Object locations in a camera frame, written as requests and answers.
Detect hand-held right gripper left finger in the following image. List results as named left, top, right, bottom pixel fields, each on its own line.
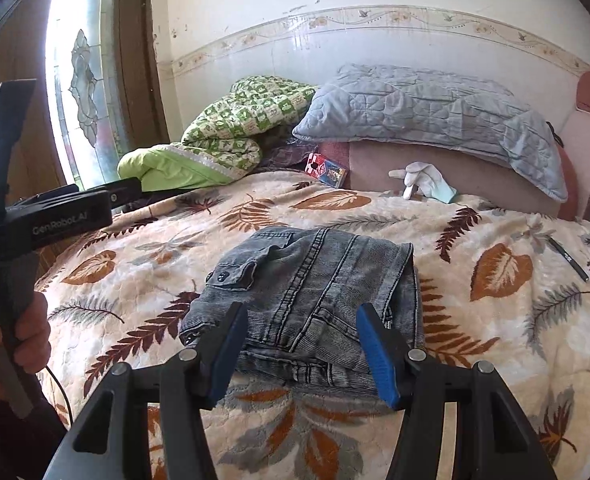
left=42, top=302, right=248, bottom=480

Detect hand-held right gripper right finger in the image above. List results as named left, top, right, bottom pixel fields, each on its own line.
left=356, top=302, right=558, bottom=480

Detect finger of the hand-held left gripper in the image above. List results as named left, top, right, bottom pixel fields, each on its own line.
left=10, top=184, right=82, bottom=207
left=77, top=177, right=143, bottom=211

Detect grey washed denim pants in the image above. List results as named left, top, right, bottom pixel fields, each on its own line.
left=179, top=226, right=426, bottom=388

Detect person's left forearm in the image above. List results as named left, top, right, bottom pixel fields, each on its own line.
left=0, top=375, right=70, bottom=480

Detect person's left hand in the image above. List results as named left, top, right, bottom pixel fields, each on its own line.
left=0, top=290, right=52, bottom=401

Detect beige leaf print blanket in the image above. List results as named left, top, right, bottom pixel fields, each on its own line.
left=35, top=172, right=590, bottom=480

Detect green patterned quilt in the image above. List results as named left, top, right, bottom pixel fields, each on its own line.
left=117, top=76, right=318, bottom=192

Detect stained glass window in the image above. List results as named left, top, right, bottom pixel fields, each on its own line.
left=45, top=0, right=126, bottom=191

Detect purple plastic bag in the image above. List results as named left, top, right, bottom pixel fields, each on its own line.
left=260, top=142, right=320, bottom=173

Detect white glove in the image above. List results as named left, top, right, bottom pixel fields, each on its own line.
left=389, top=161, right=458, bottom=204

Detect small colourful box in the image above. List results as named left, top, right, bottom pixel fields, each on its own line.
left=305, top=152, right=348, bottom=187

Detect black pen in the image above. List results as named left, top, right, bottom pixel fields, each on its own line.
left=547, top=236, right=590, bottom=282

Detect grey quilted pillow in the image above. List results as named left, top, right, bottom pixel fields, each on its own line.
left=292, top=63, right=569, bottom=203

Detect thin black cable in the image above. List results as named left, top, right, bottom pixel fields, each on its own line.
left=44, top=364, right=72, bottom=431

